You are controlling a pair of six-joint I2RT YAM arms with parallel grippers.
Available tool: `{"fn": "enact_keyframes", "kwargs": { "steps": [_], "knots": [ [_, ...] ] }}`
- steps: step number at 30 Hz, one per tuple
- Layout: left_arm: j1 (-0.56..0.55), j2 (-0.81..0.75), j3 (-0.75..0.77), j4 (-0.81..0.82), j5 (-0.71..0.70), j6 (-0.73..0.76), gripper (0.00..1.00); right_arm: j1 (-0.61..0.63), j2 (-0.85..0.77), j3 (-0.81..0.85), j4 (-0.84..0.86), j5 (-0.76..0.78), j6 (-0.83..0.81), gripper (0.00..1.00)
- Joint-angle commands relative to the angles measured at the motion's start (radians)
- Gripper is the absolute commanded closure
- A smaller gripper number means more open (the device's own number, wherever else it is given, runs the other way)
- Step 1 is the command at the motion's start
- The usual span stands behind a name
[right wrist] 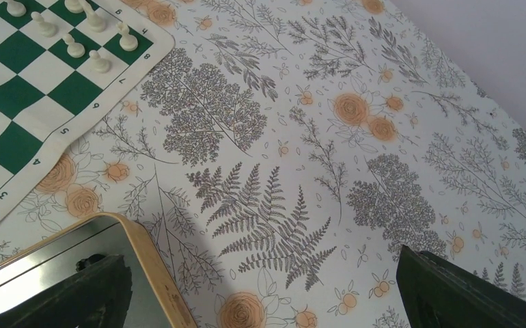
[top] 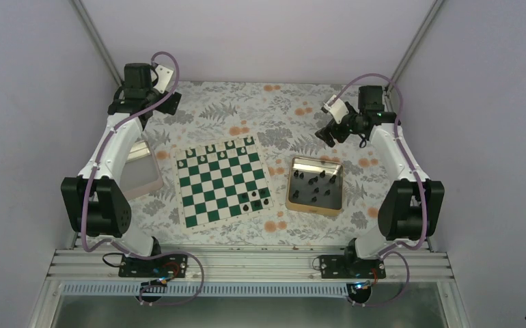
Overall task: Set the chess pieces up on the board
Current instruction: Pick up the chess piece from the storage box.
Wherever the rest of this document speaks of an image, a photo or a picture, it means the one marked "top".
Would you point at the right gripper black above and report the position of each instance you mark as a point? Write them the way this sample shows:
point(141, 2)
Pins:
point(327, 137)

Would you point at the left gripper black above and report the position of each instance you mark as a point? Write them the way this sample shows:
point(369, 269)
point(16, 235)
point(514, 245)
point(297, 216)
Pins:
point(165, 108)

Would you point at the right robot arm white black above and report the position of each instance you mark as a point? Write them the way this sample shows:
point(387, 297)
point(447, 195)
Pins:
point(410, 210)

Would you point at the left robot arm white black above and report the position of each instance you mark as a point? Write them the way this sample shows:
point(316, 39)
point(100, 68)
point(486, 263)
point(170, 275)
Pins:
point(96, 206)

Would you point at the green white chess board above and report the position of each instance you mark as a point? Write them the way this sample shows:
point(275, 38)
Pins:
point(208, 194)

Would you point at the gold metal tray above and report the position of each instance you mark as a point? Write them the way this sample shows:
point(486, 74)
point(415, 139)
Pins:
point(309, 193)

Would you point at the floral patterned table mat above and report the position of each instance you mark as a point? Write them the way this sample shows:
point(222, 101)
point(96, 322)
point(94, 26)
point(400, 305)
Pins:
point(285, 118)

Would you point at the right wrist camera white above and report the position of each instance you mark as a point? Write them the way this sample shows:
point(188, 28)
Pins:
point(336, 108)

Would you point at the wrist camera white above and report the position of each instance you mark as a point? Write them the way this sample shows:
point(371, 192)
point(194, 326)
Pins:
point(162, 77)
point(336, 108)

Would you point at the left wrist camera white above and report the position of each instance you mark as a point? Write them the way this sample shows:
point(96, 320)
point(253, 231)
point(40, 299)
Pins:
point(162, 77)

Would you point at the aluminium corner post right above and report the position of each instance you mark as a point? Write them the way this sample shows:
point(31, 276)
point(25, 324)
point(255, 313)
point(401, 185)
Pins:
point(421, 32)

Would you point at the aluminium corner post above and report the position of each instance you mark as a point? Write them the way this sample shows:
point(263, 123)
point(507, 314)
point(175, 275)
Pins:
point(95, 37)
point(421, 32)

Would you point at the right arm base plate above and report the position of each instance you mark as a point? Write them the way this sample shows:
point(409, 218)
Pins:
point(351, 267)

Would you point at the aluminium corner post left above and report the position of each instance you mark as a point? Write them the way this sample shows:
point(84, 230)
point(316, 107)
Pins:
point(95, 37)

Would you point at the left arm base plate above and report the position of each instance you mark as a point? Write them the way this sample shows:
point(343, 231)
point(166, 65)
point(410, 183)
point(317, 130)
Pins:
point(152, 265)

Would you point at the aluminium rail frame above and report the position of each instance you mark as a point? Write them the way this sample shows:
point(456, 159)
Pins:
point(242, 271)

